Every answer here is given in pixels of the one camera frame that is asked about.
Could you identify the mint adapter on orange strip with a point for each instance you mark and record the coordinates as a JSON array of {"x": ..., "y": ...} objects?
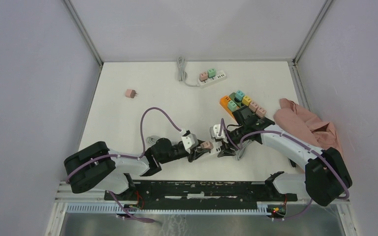
[{"x": 232, "y": 106}]

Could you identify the black mounting base plate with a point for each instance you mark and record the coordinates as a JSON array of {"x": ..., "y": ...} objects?
[{"x": 202, "y": 195}]

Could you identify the grey near strip cable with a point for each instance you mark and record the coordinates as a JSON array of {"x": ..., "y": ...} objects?
[{"x": 151, "y": 140}]

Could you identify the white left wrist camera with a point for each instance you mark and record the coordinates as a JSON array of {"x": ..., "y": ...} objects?
[{"x": 189, "y": 141}]

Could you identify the yellow USB adapter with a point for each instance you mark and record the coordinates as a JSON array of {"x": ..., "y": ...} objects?
[{"x": 246, "y": 100}]

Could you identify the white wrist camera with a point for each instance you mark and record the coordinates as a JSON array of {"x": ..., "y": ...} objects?
[
  {"x": 189, "y": 141},
  {"x": 217, "y": 133}
]

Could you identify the green adapter on far strip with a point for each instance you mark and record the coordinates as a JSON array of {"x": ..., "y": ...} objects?
[{"x": 211, "y": 72}]

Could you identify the teal USB adapter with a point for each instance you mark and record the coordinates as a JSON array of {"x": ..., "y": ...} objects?
[{"x": 238, "y": 96}]

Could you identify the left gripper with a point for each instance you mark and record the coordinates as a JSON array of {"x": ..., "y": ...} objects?
[{"x": 195, "y": 152}]

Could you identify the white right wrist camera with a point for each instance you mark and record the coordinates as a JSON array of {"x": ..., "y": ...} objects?
[{"x": 217, "y": 133}]

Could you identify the orange power strip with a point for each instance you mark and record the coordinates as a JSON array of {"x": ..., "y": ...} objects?
[{"x": 223, "y": 102}]

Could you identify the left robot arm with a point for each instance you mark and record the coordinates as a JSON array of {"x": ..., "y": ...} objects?
[{"x": 98, "y": 167}]

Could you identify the pink cloth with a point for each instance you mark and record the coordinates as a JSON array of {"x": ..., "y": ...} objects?
[{"x": 307, "y": 126}]

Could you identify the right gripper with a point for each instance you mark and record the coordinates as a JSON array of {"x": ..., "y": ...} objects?
[{"x": 226, "y": 150}]

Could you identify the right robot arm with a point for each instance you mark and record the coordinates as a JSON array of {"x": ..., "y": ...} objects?
[{"x": 325, "y": 177}]

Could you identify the green power strip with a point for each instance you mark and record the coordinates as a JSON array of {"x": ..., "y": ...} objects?
[{"x": 247, "y": 112}]

